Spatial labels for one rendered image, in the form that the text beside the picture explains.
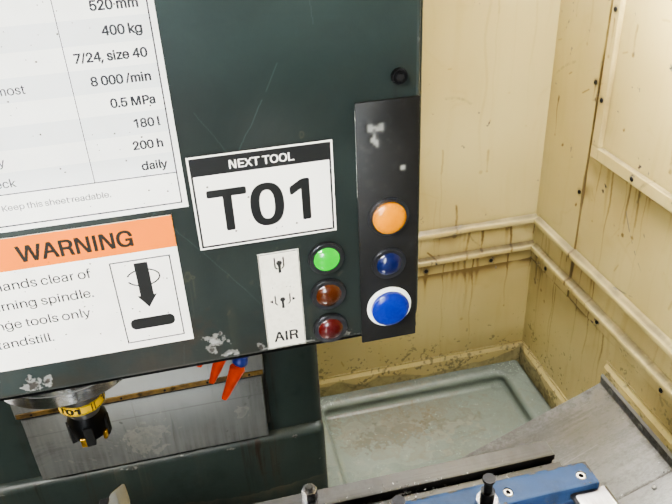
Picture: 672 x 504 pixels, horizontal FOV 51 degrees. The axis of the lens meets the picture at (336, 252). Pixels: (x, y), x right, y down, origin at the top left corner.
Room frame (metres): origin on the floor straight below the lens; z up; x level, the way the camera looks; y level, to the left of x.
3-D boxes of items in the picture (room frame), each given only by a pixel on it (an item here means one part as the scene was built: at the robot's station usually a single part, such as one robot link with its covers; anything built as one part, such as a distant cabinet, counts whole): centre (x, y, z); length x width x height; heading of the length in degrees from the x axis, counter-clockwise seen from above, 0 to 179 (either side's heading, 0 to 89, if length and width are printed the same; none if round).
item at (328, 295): (0.44, 0.01, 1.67); 0.02 x 0.01 x 0.02; 102
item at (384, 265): (0.45, -0.04, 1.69); 0.02 x 0.01 x 0.02; 102
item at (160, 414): (1.03, 0.38, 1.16); 0.48 x 0.05 x 0.51; 102
